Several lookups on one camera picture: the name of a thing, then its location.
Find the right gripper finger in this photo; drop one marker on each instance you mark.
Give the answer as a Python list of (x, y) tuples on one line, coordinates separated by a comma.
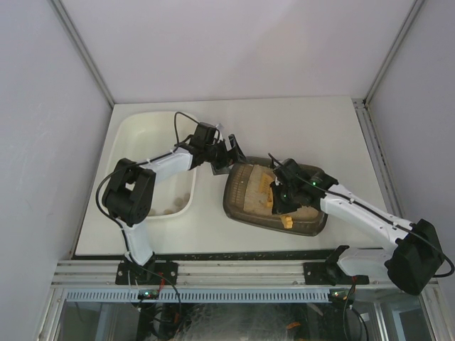
[(289, 208), (277, 203)]

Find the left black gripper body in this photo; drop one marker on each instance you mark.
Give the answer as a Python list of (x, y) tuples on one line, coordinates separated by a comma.
[(225, 158)]

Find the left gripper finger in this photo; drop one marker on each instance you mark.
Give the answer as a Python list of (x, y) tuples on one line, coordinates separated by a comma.
[(234, 154), (221, 171)]

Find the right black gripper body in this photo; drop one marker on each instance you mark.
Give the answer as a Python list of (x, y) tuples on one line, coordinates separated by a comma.
[(281, 200)]

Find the yellow litter scoop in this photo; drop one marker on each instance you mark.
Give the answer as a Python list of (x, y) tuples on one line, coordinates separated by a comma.
[(265, 189)]

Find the dark brown litter box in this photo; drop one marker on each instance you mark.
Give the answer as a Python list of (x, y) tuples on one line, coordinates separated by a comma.
[(242, 202)]

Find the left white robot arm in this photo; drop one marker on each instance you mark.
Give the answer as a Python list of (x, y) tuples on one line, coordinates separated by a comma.
[(126, 194)]

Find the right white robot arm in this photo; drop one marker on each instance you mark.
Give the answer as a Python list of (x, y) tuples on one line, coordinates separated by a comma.
[(410, 252)]

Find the white plastic tray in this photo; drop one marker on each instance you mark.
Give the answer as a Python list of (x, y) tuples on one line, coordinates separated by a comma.
[(148, 135)]

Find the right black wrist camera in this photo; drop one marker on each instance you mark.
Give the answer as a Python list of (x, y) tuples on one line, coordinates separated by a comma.
[(289, 172)]

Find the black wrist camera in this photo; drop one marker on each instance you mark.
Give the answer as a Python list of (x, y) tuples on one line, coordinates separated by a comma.
[(204, 135), (289, 172)]

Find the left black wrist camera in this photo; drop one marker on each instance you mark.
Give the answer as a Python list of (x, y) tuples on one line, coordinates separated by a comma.
[(204, 135)]

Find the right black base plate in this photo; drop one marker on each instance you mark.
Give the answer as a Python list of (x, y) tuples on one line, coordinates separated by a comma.
[(322, 273)]

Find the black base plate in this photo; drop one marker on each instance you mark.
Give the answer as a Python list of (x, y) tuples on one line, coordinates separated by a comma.
[(154, 273), (322, 273)]

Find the right aluminium side rail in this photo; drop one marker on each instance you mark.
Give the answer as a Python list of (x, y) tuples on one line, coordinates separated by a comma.
[(382, 170)]

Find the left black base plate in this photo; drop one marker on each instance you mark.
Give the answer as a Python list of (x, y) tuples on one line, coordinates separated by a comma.
[(154, 273)]

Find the aluminium front rail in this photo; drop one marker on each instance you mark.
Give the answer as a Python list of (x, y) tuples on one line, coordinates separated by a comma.
[(190, 274)]

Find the grey slotted cable duct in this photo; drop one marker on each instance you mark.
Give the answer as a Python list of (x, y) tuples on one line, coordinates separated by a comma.
[(236, 295)]

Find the left aluminium frame post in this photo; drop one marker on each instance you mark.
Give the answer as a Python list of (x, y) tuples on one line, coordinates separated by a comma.
[(81, 49)]

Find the aluminium frame post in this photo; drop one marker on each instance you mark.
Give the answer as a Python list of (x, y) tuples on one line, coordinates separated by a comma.
[(81, 49), (398, 41)]

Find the right aluminium frame post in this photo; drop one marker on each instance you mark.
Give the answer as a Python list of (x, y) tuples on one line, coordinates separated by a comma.
[(398, 41)]

